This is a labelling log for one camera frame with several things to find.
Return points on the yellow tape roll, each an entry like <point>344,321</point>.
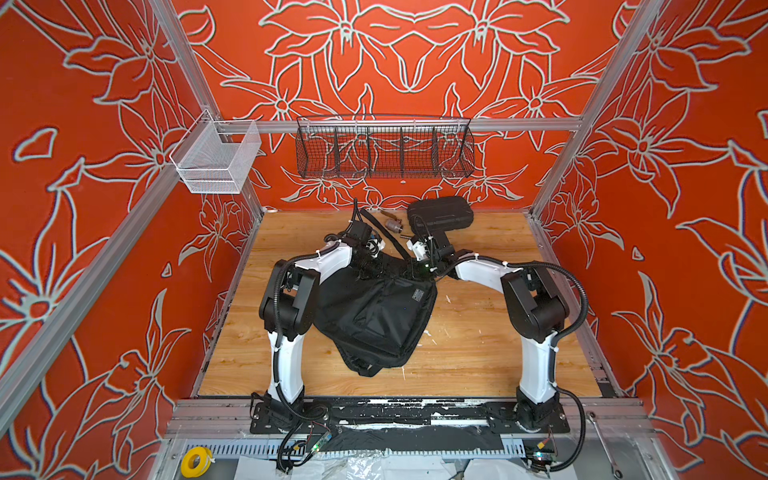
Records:
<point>196,462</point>

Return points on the black wire wall basket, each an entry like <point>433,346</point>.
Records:
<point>384,146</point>

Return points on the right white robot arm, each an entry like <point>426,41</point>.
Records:
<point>536,308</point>

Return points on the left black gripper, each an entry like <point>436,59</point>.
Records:
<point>375,273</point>

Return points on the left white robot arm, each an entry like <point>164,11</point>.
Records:
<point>288,309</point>

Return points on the black student backpack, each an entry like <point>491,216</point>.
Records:
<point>376,324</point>

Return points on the silver wrench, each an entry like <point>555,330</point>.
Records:
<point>615,469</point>

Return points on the black hard zip case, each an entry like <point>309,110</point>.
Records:
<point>439,214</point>

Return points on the white wire mesh basket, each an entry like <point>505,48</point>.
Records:
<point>216,157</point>

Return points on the green circuit board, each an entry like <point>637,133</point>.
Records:
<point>538,456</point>

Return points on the silver metal flashlight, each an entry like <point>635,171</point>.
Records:
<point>392,222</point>

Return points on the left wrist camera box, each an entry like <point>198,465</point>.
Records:
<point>357,233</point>

